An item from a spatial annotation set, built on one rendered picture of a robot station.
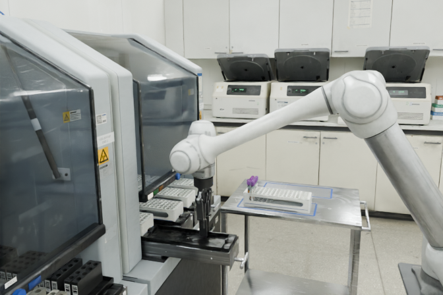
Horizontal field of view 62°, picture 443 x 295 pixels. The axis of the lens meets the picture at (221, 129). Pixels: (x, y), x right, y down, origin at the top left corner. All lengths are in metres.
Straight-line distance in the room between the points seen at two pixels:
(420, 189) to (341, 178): 2.55
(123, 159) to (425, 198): 0.91
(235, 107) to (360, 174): 1.34
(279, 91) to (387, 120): 2.57
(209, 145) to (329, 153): 2.52
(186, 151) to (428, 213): 0.71
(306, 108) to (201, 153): 0.38
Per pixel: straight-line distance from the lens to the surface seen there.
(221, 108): 3.70
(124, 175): 1.29
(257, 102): 3.59
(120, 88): 1.24
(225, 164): 3.79
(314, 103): 1.24
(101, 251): 1.25
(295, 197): 1.67
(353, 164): 3.64
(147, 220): 1.52
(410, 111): 3.60
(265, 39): 3.86
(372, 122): 1.06
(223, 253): 1.37
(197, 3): 4.08
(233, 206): 1.71
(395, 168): 1.12
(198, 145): 1.17
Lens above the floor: 1.47
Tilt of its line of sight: 10 degrees down
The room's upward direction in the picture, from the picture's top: 1 degrees counter-clockwise
